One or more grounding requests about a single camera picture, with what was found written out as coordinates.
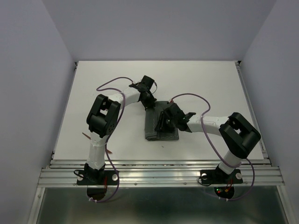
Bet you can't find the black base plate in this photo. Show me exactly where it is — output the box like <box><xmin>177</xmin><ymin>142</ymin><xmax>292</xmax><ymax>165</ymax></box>
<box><xmin>74</xmin><ymin>169</ymin><xmax>119</xmax><ymax>186</ymax></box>
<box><xmin>197</xmin><ymin>164</ymin><xmax>243</xmax><ymax>187</ymax></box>

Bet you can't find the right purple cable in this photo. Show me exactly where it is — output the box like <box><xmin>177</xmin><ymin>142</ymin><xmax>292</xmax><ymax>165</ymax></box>
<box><xmin>169</xmin><ymin>93</ymin><xmax>256</xmax><ymax>202</ymax></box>

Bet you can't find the grey cloth napkin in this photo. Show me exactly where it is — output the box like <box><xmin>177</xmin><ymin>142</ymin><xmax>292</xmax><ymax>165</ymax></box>
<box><xmin>144</xmin><ymin>101</ymin><xmax>179</xmax><ymax>141</ymax></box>

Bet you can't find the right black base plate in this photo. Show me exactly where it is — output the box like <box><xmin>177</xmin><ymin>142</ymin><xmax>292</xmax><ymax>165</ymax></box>
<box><xmin>197</xmin><ymin>164</ymin><xmax>243</xmax><ymax>187</ymax></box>

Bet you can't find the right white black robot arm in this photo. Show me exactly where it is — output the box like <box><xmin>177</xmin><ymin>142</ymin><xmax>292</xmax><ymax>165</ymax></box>
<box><xmin>155</xmin><ymin>101</ymin><xmax>261</xmax><ymax>182</ymax></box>

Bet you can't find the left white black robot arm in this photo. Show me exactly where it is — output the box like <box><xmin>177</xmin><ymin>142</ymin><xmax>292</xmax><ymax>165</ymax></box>
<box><xmin>78</xmin><ymin>76</ymin><xmax>157</xmax><ymax>185</ymax></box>

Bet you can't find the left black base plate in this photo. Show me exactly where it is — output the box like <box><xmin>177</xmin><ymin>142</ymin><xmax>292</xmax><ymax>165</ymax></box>
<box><xmin>74</xmin><ymin>169</ymin><xmax>119</xmax><ymax>186</ymax></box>

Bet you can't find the aluminium right side rail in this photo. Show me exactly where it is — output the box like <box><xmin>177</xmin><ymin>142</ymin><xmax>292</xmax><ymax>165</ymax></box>
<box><xmin>234</xmin><ymin>61</ymin><xmax>272</xmax><ymax>166</ymax></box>

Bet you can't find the aluminium front rail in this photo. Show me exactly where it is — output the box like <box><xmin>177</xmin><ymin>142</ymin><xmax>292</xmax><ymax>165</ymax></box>
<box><xmin>37</xmin><ymin>159</ymin><xmax>285</xmax><ymax>188</ymax></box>

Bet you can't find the aluminium rail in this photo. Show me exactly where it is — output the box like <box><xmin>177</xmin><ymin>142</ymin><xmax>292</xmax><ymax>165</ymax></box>
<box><xmin>37</xmin><ymin>159</ymin><xmax>285</xmax><ymax>188</ymax></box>
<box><xmin>234</xmin><ymin>61</ymin><xmax>272</xmax><ymax>166</ymax></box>

